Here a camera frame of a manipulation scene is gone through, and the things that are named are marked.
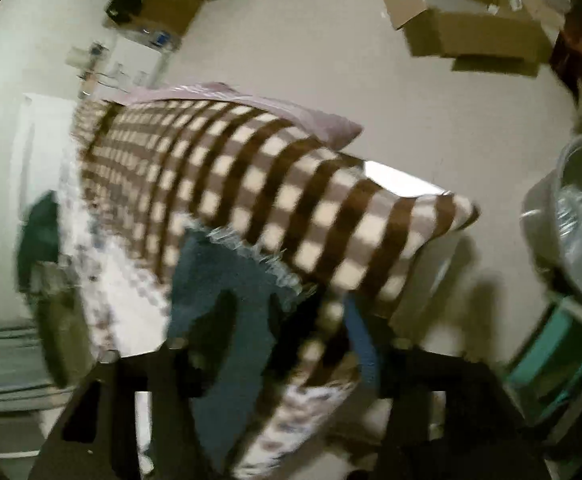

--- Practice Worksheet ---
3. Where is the dark blue denim pant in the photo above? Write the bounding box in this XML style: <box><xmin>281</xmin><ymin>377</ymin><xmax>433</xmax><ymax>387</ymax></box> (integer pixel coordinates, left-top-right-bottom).
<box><xmin>167</xmin><ymin>230</ymin><xmax>357</xmax><ymax>479</ymax></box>

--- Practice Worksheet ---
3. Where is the dark green clothing pile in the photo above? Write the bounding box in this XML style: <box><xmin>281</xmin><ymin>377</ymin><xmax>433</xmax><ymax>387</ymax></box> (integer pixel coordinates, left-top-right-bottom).
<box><xmin>15</xmin><ymin>191</ymin><xmax>60</xmax><ymax>292</ymax></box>

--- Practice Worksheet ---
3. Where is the white floral bed sheet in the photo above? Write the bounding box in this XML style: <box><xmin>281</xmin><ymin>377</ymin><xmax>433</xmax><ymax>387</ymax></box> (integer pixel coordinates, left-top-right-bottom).
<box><xmin>55</xmin><ymin>159</ymin><xmax>363</xmax><ymax>480</ymax></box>

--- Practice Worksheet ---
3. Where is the teal metal rack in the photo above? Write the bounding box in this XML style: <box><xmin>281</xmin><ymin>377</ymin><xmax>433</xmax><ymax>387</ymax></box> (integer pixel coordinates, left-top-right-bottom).
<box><xmin>503</xmin><ymin>292</ymin><xmax>582</xmax><ymax>425</ymax></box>

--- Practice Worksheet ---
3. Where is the brown checkered blanket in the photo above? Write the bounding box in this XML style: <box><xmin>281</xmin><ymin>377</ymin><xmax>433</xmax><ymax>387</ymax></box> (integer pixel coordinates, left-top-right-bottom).
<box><xmin>72</xmin><ymin>96</ymin><xmax>481</xmax><ymax>386</ymax></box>

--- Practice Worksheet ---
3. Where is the grey plastic bucket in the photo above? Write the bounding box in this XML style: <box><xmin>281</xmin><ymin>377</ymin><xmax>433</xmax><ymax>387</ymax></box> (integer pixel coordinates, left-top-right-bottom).
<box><xmin>520</xmin><ymin>134</ymin><xmax>582</xmax><ymax>295</ymax></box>

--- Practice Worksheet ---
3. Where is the pink pillow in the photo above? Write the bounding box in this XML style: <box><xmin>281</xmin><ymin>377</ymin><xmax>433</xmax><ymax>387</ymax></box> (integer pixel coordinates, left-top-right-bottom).
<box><xmin>117</xmin><ymin>82</ymin><xmax>364</xmax><ymax>151</ymax></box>

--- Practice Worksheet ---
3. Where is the open cardboard box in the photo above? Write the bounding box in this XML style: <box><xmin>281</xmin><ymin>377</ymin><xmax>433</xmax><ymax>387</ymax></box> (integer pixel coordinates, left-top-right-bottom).
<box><xmin>383</xmin><ymin>0</ymin><xmax>564</xmax><ymax>77</ymax></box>

